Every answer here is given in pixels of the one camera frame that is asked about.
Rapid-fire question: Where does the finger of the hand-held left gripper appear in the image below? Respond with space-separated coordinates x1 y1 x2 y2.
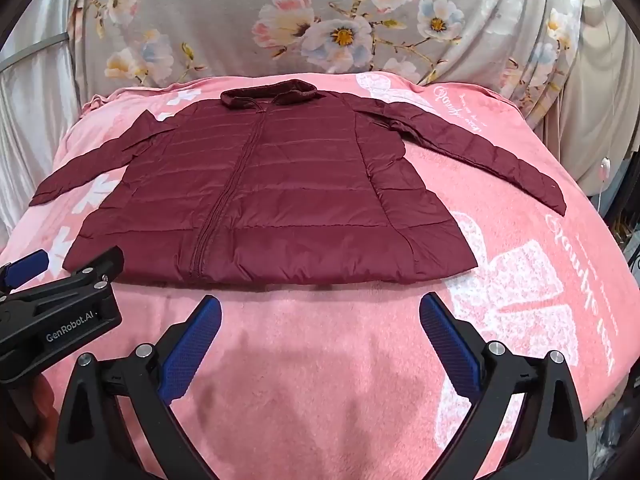
0 246 125 311
0 250 49 291

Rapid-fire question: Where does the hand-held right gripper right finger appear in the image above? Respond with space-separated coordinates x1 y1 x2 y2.
419 292 591 480

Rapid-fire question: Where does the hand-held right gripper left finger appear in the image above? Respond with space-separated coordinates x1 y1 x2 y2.
54 295 223 480

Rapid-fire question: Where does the maroon puffer jacket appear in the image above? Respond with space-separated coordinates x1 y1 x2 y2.
29 79 567 288

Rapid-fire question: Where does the pink printed blanket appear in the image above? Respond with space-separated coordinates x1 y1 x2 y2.
0 72 631 480

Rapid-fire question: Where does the silver satin curtain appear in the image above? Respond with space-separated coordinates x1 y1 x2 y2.
0 0 86 246

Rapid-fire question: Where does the beige curtain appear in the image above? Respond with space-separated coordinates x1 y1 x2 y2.
542 10 640 211

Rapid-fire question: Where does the grey floral blanket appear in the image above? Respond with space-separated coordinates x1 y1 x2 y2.
70 0 596 126

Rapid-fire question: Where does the grey curtain strap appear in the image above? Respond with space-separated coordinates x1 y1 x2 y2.
0 32 68 71

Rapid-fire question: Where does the white cable with switch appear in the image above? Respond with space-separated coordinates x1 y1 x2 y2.
594 0 615 241

